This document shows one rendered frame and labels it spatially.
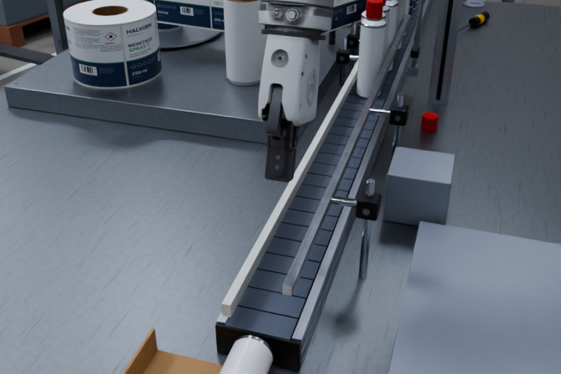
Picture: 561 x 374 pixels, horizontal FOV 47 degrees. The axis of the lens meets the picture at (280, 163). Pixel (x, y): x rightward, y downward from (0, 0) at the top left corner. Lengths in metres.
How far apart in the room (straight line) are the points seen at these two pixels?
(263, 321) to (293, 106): 0.27
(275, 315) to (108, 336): 0.22
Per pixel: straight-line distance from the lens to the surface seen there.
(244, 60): 1.43
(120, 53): 1.45
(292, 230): 0.97
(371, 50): 1.35
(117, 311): 0.93
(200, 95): 1.41
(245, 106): 1.35
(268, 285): 0.87
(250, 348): 0.78
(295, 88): 0.71
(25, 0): 4.62
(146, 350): 0.83
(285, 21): 0.73
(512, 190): 1.22
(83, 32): 1.45
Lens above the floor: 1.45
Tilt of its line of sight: 30 degrees down
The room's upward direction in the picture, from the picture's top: straight up
